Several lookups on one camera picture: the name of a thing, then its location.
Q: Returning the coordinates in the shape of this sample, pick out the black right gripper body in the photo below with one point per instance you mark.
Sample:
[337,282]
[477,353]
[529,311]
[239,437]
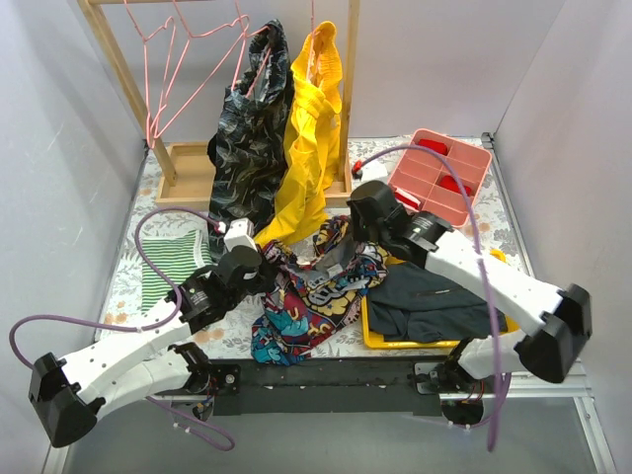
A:
[365,229]

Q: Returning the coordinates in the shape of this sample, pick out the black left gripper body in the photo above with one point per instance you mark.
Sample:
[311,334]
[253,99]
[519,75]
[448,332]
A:
[267,270]

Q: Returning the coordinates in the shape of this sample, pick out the colourful comic print shorts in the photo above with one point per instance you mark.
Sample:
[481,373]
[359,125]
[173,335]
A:
[316,298]

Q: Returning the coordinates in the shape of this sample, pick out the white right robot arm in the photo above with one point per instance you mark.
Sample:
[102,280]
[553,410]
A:
[554,324]

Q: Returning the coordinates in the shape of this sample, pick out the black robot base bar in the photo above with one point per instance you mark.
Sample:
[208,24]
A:
[400,384]

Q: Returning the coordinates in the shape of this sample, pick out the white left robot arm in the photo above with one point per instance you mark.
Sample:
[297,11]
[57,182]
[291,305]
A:
[71,394]

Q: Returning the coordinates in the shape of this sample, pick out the yellow shorts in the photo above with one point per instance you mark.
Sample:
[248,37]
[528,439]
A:
[311,143]

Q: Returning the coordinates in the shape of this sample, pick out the dark leaf print shorts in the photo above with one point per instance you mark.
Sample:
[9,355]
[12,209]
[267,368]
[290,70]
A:
[247,150]

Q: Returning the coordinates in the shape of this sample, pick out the pink hanger with yellow shorts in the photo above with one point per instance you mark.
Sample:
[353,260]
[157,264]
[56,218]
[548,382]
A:
[311,73]

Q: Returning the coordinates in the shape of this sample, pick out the red white cloth lower compartment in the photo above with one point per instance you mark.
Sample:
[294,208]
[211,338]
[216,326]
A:
[409,201]

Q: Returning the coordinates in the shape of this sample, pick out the pink divided organiser box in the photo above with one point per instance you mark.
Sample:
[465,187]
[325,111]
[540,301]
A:
[426,185]

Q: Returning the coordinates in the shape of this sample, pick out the green striped shirt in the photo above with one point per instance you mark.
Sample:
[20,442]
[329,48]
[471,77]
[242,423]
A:
[177,258]

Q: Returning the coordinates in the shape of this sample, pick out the red cloth middle compartment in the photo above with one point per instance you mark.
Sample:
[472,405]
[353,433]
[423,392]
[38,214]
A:
[449,183]

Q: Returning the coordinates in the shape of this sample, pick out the red cloth upper compartment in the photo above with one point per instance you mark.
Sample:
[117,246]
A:
[436,146]

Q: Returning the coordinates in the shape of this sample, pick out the dark navy garment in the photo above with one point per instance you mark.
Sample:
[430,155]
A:
[429,301]

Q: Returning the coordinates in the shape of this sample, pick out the wooden clothes rack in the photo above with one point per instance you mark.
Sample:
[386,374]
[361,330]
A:
[187,174]

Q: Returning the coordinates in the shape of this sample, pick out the yellow plastic tray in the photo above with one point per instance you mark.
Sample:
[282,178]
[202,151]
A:
[419,340]

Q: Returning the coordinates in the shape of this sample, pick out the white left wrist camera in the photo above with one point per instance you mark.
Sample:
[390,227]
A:
[237,233]

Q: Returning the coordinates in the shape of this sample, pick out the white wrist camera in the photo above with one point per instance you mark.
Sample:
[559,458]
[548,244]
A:
[369,171]
[237,233]

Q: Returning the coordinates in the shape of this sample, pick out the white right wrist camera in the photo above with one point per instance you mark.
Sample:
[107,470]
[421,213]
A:
[369,171]

